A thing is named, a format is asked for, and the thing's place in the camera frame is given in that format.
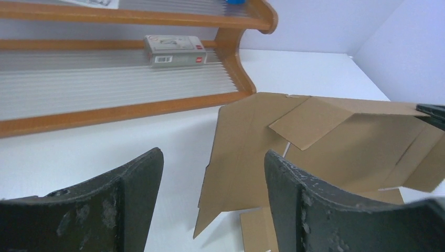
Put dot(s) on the orange wooden shelf rack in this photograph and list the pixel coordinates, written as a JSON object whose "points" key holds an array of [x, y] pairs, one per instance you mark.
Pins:
{"points": [[56, 84]]}

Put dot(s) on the brown cardboard box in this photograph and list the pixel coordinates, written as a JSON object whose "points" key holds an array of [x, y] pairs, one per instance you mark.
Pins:
{"points": [[369, 148]]}

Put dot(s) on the small grey product box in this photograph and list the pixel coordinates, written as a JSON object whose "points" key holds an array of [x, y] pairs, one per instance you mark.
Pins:
{"points": [[163, 51]]}

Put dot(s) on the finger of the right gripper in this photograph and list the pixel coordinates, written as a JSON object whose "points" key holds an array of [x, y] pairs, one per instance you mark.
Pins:
{"points": [[434, 114]]}

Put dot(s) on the small blue block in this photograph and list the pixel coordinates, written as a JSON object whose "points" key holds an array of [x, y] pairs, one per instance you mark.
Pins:
{"points": [[236, 2]]}

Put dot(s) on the clear plastic packaged item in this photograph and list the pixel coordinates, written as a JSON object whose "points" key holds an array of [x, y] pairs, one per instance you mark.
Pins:
{"points": [[106, 4]]}

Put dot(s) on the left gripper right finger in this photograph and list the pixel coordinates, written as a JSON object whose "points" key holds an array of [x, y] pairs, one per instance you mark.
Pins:
{"points": [[310, 214]]}

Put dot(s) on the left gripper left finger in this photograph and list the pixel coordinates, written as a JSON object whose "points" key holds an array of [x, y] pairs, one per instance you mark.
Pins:
{"points": [[110, 212]]}

